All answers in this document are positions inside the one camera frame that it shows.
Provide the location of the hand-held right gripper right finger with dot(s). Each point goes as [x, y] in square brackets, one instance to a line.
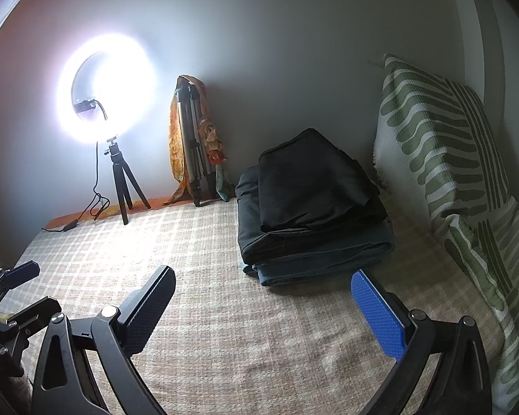
[378, 311]

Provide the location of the orange bed sheet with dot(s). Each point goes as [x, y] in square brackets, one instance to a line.
[155, 202]

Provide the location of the folded silver tripod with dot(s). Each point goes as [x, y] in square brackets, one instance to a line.
[190, 147]

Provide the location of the folded blue jeans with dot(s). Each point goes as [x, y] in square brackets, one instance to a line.
[320, 268]

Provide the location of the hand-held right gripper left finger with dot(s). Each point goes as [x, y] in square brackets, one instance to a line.
[151, 307]

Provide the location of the black pants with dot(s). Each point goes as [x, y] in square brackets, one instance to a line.
[315, 181]

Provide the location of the black phone holder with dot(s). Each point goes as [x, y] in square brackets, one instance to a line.
[84, 106]

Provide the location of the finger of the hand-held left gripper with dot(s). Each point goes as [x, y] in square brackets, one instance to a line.
[21, 270]
[39, 313]

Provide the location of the orange patterned scarf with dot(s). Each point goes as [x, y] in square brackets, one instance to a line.
[175, 138]

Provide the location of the folded dark grey pants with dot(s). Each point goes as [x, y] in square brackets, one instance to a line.
[251, 224]

